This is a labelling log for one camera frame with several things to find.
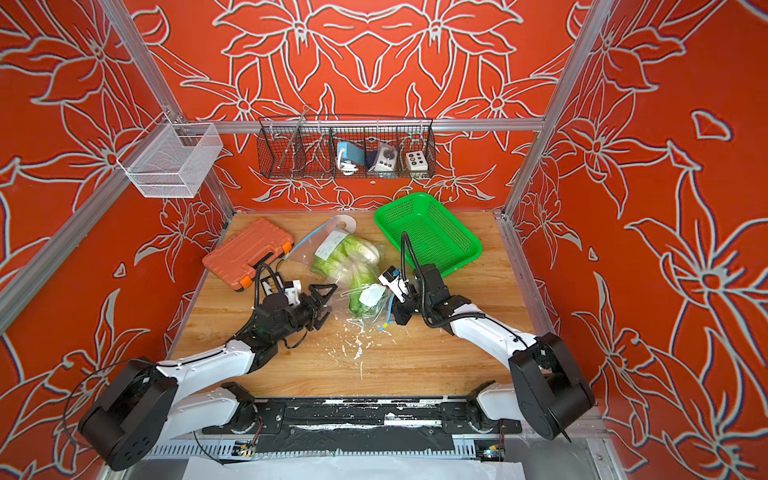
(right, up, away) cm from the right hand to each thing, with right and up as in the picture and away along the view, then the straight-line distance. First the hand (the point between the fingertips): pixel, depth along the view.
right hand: (378, 304), depth 82 cm
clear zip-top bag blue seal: (-2, +1, -4) cm, 5 cm away
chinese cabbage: (-2, +1, -4) cm, 5 cm away
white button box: (+13, +44, +13) cm, 47 cm away
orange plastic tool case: (-50, +11, +19) cm, 54 cm away
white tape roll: (-14, +25, +32) cm, 43 cm away
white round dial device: (+3, +44, +9) cm, 44 cm away
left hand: (-11, +3, 0) cm, 12 cm away
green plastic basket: (+21, +19, +28) cm, 40 cm away
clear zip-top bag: (-12, +12, +13) cm, 22 cm away
